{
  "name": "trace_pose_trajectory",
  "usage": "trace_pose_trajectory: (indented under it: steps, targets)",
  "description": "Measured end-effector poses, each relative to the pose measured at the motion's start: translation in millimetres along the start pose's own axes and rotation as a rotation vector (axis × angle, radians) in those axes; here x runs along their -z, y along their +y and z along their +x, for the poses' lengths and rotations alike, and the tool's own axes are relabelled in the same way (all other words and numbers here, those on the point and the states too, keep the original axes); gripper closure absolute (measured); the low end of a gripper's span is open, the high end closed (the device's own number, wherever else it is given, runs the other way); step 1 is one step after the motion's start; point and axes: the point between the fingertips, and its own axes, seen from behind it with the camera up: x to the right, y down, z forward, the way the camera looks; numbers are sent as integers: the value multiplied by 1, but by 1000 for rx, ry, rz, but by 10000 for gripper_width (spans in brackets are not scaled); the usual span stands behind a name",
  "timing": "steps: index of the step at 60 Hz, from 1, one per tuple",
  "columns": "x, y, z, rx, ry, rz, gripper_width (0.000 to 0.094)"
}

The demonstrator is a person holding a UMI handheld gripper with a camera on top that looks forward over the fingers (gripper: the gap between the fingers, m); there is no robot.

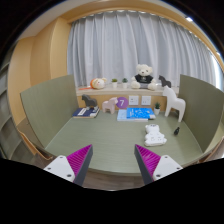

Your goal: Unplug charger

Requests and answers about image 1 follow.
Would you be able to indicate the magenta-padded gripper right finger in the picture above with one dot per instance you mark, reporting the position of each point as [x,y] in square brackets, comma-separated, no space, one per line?
[166,166]

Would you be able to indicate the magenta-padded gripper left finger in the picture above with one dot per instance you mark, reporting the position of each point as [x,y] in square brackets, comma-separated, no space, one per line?
[59,166]

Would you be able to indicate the small black charger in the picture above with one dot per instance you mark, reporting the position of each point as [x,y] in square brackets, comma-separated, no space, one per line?
[176,131]

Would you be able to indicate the white bear-shaped power strip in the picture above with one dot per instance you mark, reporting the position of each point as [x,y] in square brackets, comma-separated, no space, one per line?
[155,137]

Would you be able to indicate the small potted plant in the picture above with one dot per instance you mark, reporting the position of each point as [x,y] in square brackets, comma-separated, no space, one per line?
[124,84]
[157,111]
[114,84]

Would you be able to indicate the dark book stack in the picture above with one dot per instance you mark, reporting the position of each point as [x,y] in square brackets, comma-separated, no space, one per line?
[85,112]

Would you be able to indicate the green desk partition panel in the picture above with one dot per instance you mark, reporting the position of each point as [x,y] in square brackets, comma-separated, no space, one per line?
[203,103]
[46,106]

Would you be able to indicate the large white horse figure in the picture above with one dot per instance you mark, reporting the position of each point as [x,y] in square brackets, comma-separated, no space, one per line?
[175,101]

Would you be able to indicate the light blue book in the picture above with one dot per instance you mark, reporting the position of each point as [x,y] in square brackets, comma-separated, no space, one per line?
[121,115]

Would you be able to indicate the dark grey horse figure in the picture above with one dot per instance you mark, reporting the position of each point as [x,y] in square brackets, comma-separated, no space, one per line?
[89,101]

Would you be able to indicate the round purple sign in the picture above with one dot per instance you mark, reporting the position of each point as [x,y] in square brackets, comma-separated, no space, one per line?
[122,102]

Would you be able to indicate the pink horse figure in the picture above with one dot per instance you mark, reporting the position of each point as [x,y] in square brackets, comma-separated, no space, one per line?
[109,106]

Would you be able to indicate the black horse figure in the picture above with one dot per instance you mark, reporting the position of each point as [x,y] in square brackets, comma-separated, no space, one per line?
[164,81]

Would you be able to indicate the wooden window ledge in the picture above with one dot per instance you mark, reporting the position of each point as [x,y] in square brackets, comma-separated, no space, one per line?
[100,91]

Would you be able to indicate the round orange-white plush toy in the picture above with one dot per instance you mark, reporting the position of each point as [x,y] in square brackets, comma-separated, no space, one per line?
[98,83]

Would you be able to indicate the white teddy bear plush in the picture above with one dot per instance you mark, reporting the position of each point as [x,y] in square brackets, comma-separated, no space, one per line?
[144,71]

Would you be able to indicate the light grey curtain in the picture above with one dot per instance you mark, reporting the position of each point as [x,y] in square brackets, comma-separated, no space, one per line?
[116,43]

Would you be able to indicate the ceiling lights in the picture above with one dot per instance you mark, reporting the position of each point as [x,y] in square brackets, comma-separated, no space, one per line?
[189,19]

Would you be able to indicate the white wall socket plate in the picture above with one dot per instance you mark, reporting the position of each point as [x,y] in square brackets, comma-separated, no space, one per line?
[133,100]
[146,100]

